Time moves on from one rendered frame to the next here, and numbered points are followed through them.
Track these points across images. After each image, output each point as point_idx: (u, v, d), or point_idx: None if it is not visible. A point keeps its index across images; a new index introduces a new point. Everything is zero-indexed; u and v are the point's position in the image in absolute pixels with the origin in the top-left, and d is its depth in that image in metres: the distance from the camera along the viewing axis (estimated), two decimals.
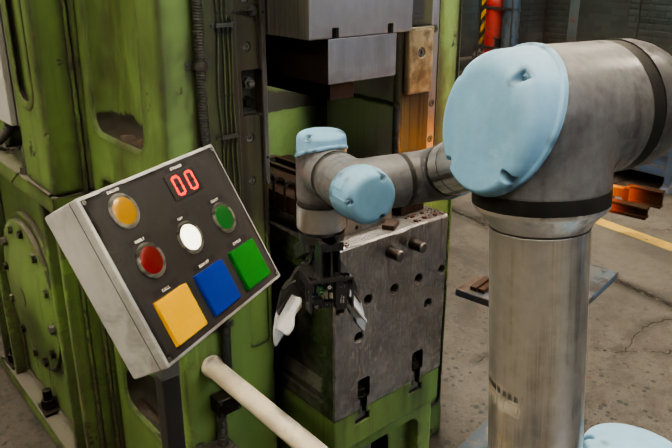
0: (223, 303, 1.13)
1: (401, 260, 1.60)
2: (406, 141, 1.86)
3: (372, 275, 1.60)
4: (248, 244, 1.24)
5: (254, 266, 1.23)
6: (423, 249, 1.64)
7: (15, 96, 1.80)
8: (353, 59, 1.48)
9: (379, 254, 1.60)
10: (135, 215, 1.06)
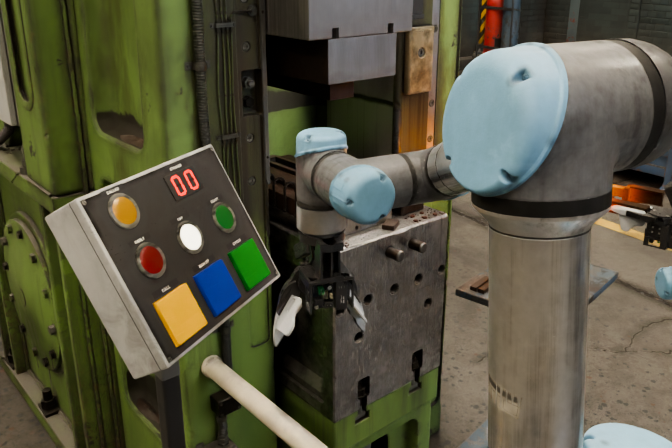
0: (223, 303, 1.13)
1: (401, 260, 1.60)
2: (406, 141, 1.86)
3: (372, 275, 1.60)
4: (248, 244, 1.24)
5: (254, 266, 1.23)
6: (423, 249, 1.64)
7: (15, 96, 1.80)
8: (353, 59, 1.48)
9: (379, 254, 1.60)
10: (135, 215, 1.06)
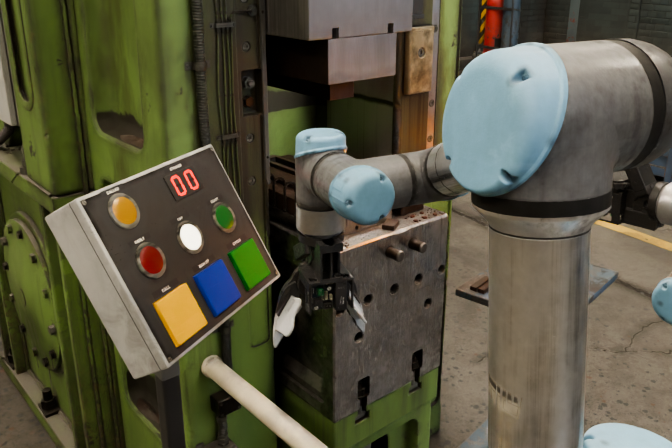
0: (223, 303, 1.13)
1: (401, 260, 1.60)
2: (406, 141, 1.86)
3: (372, 275, 1.60)
4: (248, 244, 1.24)
5: (254, 266, 1.23)
6: (423, 249, 1.64)
7: (15, 96, 1.80)
8: (353, 59, 1.48)
9: (379, 254, 1.60)
10: (135, 215, 1.06)
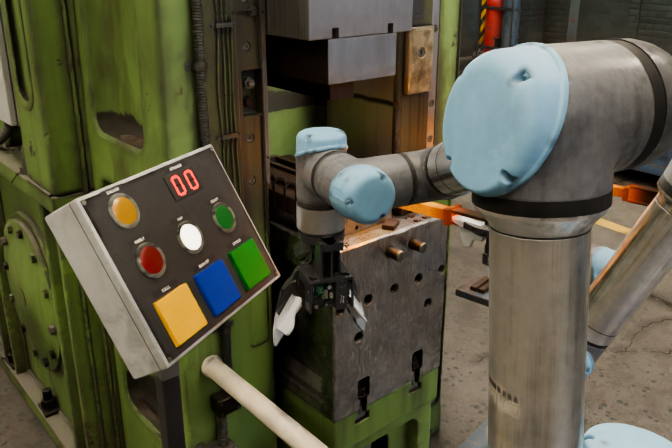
0: (223, 303, 1.13)
1: (401, 260, 1.60)
2: (406, 141, 1.86)
3: (372, 275, 1.60)
4: (248, 244, 1.24)
5: (254, 266, 1.23)
6: (423, 249, 1.64)
7: (15, 96, 1.80)
8: (353, 59, 1.48)
9: (379, 254, 1.60)
10: (135, 215, 1.06)
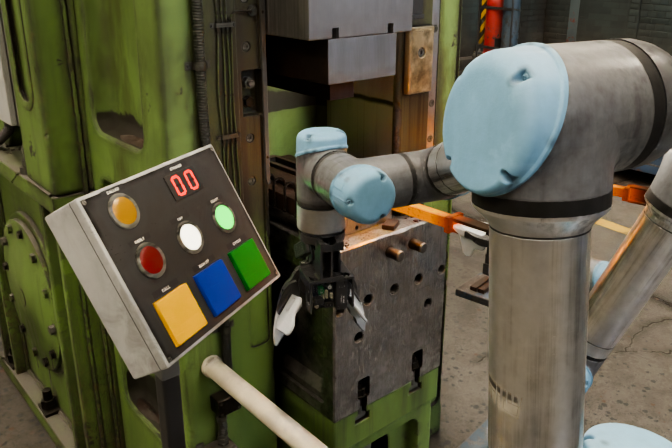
0: (223, 303, 1.13)
1: (401, 260, 1.60)
2: (406, 141, 1.86)
3: (372, 275, 1.60)
4: (248, 244, 1.24)
5: (254, 266, 1.23)
6: (423, 249, 1.64)
7: (15, 96, 1.80)
8: (353, 59, 1.48)
9: (379, 254, 1.60)
10: (135, 215, 1.06)
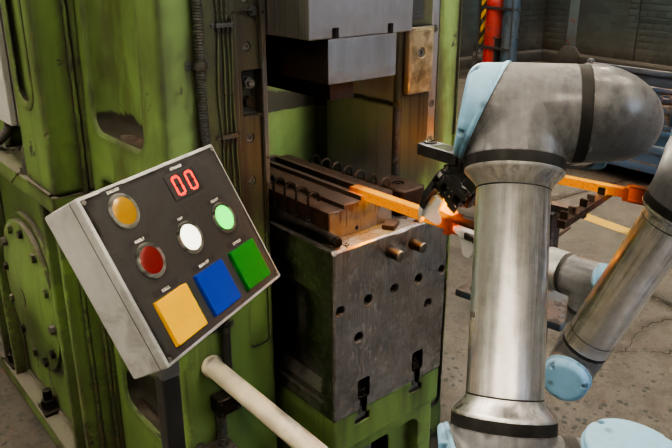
0: (223, 303, 1.13)
1: (401, 260, 1.60)
2: (406, 141, 1.86)
3: (372, 275, 1.60)
4: (248, 244, 1.24)
5: (254, 266, 1.23)
6: (423, 249, 1.64)
7: (15, 96, 1.80)
8: (353, 59, 1.48)
9: (379, 254, 1.60)
10: (135, 215, 1.06)
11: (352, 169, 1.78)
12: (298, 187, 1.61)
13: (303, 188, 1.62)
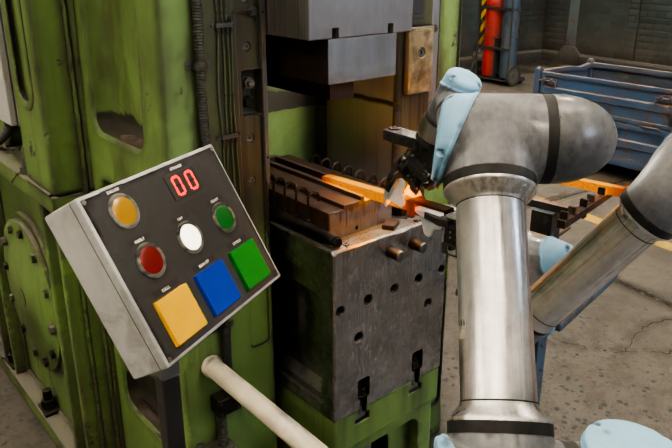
0: (223, 303, 1.13)
1: (401, 260, 1.60)
2: None
3: (372, 275, 1.60)
4: (248, 244, 1.24)
5: (254, 266, 1.23)
6: (423, 249, 1.64)
7: (15, 96, 1.80)
8: (353, 59, 1.48)
9: (379, 254, 1.60)
10: (135, 215, 1.06)
11: (352, 169, 1.78)
12: (298, 187, 1.61)
13: (303, 188, 1.62)
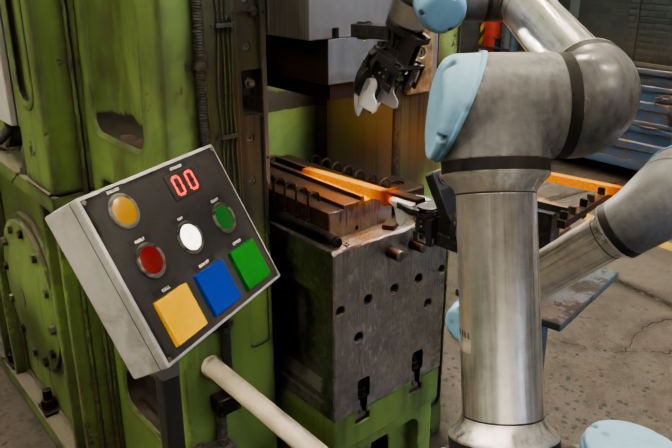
0: (223, 303, 1.13)
1: (401, 260, 1.60)
2: (406, 141, 1.86)
3: (372, 275, 1.60)
4: (248, 244, 1.24)
5: (254, 266, 1.23)
6: (423, 249, 1.64)
7: (15, 96, 1.80)
8: (353, 59, 1.48)
9: (379, 254, 1.60)
10: (135, 215, 1.06)
11: (352, 169, 1.78)
12: (298, 187, 1.61)
13: (303, 188, 1.62)
